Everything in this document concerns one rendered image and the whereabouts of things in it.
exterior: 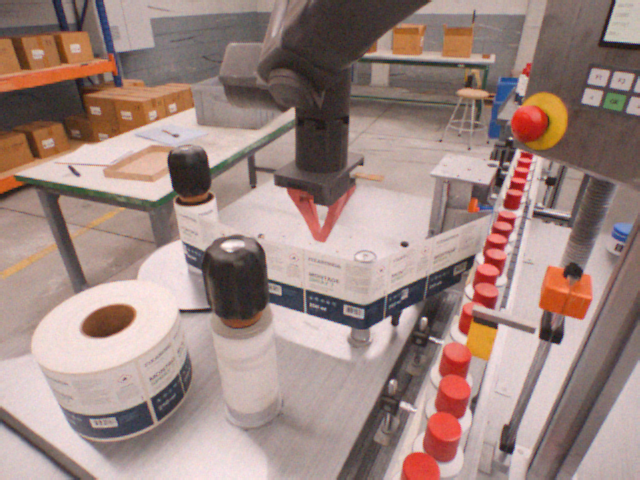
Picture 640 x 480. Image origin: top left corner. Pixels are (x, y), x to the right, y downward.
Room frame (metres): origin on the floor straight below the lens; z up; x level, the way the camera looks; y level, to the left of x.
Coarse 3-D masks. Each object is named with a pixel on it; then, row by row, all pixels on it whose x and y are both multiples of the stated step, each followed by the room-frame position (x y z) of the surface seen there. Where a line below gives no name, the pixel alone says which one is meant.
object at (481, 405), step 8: (504, 312) 0.55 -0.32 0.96; (496, 336) 0.49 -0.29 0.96; (496, 344) 0.48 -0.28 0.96; (496, 352) 0.46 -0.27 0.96; (496, 360) 0.44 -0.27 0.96; (488, 368) 0.43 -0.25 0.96; (488, 376) 0.41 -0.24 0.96; (488, 384) 0.40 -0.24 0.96; (480, 392) 0.38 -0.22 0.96; (488, 392) 0.38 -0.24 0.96; (480, 400) 0.37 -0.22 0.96; (480, 408) 0.36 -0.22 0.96; (480, 416) 0.34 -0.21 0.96; (472, 424) 0.33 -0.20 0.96; (480, 424) 0.33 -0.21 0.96; (472, 432) 0.32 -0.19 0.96; (472, 440) 0.31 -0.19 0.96; (472, 448) 0.30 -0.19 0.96; (464, 456) 0.29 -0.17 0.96; (472, 456) 0.29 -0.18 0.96; (464, 464) 0.28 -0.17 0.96; (472, 464) 0.28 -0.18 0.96; (464, 472) 0.27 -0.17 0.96
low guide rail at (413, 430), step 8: (456, 320) 0.58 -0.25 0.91; (448, 336) 0.54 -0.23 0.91; (440, 352) 0.50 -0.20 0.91; (424, 392) 0.42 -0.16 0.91; (416, 416) 0.38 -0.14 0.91; (416, 424) 0.37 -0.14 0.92; (408, 432) 0.35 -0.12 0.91; (416, 432) 0.35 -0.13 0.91; (408, 440) 0.34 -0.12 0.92; (408, 448) 0.33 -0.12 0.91; (400, 456) 0.32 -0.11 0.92; (400, 464) 0.31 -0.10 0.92; (392, 472) 0.30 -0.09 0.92
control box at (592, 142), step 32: (576, 0) 0.44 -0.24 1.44; (608, 0) 0.41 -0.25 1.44; (544, 32) 0.46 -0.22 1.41; (576, 32) 0.43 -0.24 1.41; (544, 64) 0.45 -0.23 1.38; (576, 64) 0.42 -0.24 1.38; (608, 64) 0.39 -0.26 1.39; (544, 96) 0.44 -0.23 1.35; (576, 96) 0.41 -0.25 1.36; (576, 128) 0.40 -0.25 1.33; (608, 128) 0.38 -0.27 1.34; (576, 160) 0.39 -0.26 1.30; (608, 160) 0.37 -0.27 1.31
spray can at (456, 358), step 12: (444, 348) 0.35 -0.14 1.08; (456, 348) 0.35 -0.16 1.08; (468, 348) 0.35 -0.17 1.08; (444, 360) 0.34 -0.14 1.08; (456, 360) 0.33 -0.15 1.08; (468, 360) 0.33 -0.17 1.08; (432, 372) 0.35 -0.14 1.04; (444, 372) 0.33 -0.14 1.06; (456, 372) 0.33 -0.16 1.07; (468, 372) 0.35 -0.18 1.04; (432, 384) 0.33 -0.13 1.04; (432, 396) 0.33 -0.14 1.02; (420, 420) 0.35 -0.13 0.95
